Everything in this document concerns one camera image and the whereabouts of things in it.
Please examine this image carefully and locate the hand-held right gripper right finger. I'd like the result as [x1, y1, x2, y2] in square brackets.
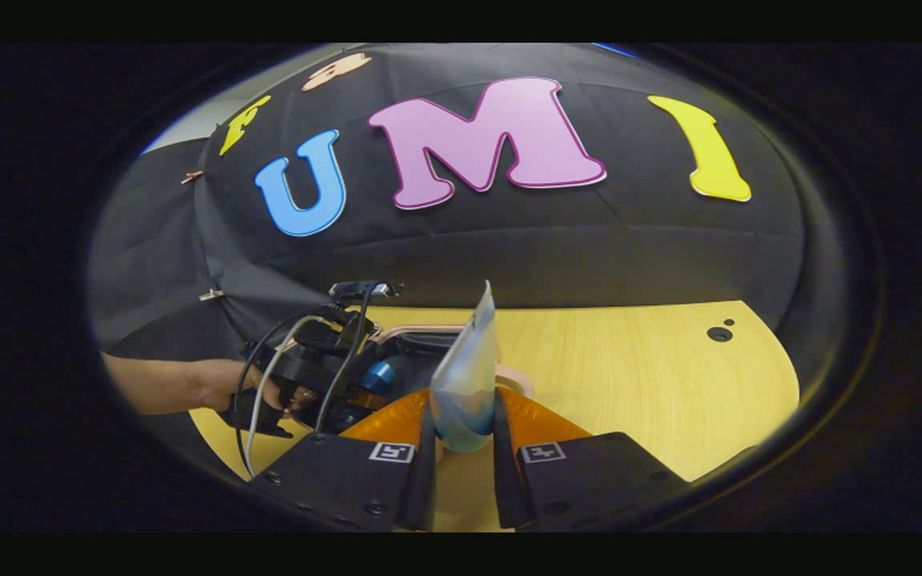
[493, 388, 690, 531]

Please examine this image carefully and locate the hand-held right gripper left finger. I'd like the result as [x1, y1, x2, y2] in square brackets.
[249, 388, 438, 533]

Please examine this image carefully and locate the blue green bottle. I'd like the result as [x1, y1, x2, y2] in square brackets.
[357, 358, 398, 398]

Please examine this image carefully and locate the pink suitcase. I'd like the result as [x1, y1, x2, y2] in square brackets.
[365, 324, 534, 401]

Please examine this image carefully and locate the white blue tube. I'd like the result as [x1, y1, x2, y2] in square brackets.
[429, 280, 500, 454]

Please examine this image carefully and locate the black backdrop cloth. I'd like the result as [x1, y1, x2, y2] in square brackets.
[86, 44, 810, 361]

